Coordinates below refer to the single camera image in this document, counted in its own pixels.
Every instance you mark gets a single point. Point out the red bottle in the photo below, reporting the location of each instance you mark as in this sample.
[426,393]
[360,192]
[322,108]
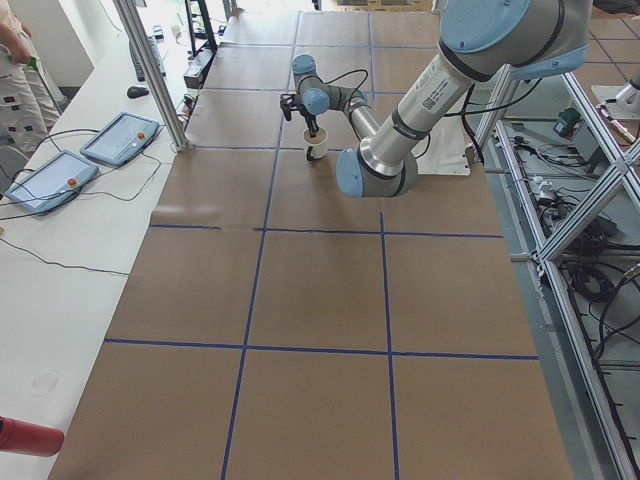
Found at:
[30,439]

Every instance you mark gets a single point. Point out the far blue teach pendant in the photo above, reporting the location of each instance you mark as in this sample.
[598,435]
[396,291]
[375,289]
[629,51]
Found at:
[121,140]

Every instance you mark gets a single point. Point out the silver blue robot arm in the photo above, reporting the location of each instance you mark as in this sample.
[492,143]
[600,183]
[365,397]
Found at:
[534,39]

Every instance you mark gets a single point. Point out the black computer mouse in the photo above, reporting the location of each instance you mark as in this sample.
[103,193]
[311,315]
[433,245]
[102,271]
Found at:
[137,91]

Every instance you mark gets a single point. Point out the aluminium lattice frame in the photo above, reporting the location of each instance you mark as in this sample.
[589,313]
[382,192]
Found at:
[566,160]

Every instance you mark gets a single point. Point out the near blue teach pendant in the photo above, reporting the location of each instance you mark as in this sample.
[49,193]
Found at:
[54,183]

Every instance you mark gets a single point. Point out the blue teach pendant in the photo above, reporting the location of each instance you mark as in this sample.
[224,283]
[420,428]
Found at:
[121,140]
[54,183]

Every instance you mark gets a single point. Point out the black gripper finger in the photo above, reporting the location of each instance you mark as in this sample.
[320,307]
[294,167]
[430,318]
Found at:
[312,125]

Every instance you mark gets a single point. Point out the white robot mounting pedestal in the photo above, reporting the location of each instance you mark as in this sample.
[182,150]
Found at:
[444,151]

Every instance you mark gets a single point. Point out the aluminium frame post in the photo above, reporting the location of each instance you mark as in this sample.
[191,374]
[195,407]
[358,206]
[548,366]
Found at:
[136,33]

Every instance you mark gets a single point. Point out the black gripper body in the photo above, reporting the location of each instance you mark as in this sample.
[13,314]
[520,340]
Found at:
[306,118]

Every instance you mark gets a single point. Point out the white smiley mug black handle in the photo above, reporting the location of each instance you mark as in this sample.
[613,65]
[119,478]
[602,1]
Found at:
[316,147]

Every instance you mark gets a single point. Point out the person in white clothes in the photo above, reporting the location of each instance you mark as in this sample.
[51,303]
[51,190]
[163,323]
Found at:
[28,112]

